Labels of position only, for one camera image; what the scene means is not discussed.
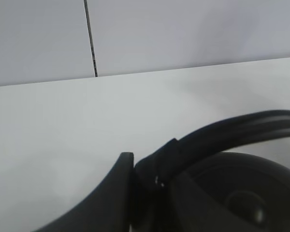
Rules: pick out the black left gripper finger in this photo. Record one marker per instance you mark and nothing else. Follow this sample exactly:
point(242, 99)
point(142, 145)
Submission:
point(106, 208)

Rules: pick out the black cast iron teapot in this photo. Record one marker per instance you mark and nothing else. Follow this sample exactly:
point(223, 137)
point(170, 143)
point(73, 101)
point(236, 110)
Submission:
point(198, 184)

